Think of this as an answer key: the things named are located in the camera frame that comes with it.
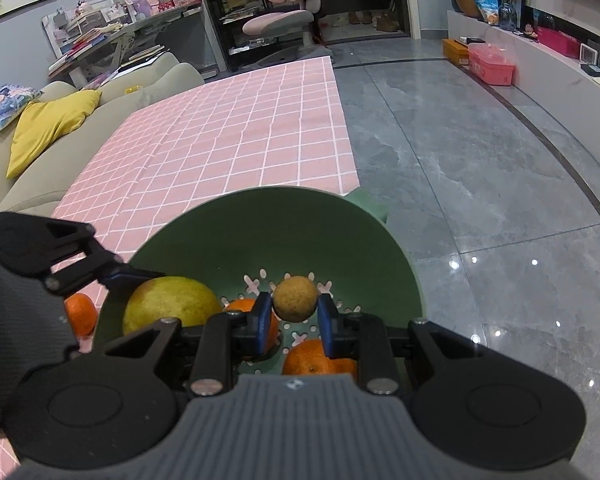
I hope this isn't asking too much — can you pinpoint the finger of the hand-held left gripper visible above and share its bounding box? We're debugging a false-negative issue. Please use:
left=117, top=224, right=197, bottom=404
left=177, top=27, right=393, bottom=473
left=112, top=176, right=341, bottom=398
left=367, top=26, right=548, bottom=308
left=0, top=212, right=166, bottom=297

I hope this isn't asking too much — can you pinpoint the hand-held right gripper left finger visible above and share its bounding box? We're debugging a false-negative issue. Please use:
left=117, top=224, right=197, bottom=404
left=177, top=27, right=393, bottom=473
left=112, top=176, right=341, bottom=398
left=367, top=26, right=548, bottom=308
left=102, top=292, right=273, bottom=395

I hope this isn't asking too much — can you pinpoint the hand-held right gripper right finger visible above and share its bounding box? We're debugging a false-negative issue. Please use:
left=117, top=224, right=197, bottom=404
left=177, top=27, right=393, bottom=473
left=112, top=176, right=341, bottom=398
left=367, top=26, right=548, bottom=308
left=317, top=294, right=486, bottom=395

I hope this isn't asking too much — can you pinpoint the orange tangerine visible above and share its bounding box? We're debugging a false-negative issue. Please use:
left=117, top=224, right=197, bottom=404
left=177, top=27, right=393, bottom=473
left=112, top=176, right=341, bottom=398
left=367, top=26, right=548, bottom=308
left=64, top=292, right=100, bottom=339
left=281, top=338, right=358, bottom=377
left=222, top=298, right=281, bottom=357

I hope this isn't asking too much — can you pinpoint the brown longan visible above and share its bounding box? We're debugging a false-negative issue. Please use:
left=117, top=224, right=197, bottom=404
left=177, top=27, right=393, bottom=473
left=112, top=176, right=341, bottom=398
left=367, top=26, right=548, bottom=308
left=271, top=275, right=318, bottom=322

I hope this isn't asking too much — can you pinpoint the green pear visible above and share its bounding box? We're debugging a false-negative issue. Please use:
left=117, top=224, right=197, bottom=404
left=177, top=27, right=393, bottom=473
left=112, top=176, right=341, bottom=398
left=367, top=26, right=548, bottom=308
left=122, top=276, right=223, bottom=337

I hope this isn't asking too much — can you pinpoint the green colander bowl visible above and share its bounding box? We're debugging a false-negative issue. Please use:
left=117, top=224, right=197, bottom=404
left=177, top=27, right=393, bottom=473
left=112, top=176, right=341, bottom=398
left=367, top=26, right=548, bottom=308
left=92, top=186, right=428, bottom=377

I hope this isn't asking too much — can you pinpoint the grey-green sofa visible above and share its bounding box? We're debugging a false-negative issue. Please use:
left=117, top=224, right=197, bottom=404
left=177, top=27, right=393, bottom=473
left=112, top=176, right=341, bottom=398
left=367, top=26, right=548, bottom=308
left=0, top=52, right=206, bottom=235

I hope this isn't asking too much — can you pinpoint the yellow pillow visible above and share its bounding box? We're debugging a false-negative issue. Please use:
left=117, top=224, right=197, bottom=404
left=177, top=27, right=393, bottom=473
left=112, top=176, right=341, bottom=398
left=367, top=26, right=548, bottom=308
left=6, top=89, right=102, bottom=179

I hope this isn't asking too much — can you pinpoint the pink checkered tablecloth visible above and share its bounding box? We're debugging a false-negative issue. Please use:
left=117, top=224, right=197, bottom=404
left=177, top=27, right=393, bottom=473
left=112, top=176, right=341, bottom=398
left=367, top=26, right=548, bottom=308
left=0, top=56, right=361, bottom=480

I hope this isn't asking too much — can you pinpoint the blue printed pillow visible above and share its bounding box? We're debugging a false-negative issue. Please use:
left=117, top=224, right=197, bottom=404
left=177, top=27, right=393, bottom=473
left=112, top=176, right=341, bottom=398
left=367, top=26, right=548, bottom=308
left=0, top=85, right=45, bottom=132

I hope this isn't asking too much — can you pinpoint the cluttered grey desk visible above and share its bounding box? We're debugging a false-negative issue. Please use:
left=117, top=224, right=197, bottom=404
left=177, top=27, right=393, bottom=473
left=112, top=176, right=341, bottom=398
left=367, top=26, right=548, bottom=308
left=41, top=0, right=216, bottom=90

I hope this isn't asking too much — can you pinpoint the dark glass cabinet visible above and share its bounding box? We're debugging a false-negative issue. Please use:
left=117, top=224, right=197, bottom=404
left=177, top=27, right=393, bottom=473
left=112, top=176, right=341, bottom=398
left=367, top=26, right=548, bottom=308
left=192, top=0, right=276, bottom=72

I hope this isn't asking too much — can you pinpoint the pink office chair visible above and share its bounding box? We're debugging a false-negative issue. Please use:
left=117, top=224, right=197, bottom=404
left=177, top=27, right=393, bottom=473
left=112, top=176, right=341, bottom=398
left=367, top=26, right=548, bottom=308
left=242, top=0, right=333, bottom=63

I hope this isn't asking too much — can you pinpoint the orange cardboard box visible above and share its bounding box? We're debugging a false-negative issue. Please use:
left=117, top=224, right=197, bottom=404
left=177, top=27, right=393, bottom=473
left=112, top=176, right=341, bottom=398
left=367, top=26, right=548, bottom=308
left=441, top=38, right=473, bottom=67

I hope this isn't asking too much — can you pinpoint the pink plastic box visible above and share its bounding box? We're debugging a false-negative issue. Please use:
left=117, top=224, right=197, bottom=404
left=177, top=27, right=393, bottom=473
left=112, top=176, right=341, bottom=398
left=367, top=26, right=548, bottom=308
left=467, top=42, right=517, bottom=87

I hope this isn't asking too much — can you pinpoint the white low cabinet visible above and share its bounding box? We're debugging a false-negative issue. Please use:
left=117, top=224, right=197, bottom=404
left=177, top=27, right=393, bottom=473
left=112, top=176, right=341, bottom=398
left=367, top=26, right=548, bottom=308
left=446, top=8, right=600, bottom=101

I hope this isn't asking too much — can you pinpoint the blue snack bag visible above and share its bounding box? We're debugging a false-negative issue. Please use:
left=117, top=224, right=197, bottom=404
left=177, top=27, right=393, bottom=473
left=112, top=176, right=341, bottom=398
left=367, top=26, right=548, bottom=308
left=473, top=0, right=502, bottom=26

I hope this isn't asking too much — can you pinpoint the blue glass vase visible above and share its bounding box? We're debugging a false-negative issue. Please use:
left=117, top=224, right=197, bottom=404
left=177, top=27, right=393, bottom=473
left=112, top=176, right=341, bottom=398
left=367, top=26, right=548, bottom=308
left=498, top=1, right=518, bottom=31

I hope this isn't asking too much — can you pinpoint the magenta box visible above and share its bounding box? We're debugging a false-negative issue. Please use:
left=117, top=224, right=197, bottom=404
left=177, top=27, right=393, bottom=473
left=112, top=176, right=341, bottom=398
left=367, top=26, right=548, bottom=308
left=536, top=26, right=580, bottom=59

